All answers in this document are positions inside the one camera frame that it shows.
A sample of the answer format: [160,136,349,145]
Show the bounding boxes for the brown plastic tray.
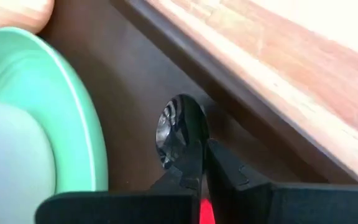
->
[39,0,358,192]

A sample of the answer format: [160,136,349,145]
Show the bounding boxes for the green plate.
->
[0,26,109,192]

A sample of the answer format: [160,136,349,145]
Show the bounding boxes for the red cloth napkin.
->
[199,198,216,224]

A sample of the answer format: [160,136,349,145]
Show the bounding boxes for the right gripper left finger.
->
[150,140,204,200]

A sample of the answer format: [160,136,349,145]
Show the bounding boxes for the black spoon teal handle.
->
[155,93,210,170]

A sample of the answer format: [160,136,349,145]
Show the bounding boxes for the orange cup with handle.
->
[0,0,55,34]

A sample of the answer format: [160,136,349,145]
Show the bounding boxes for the grey bowl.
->
[0,98,57,224]

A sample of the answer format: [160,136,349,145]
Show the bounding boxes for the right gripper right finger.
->
[205,139,273,224]

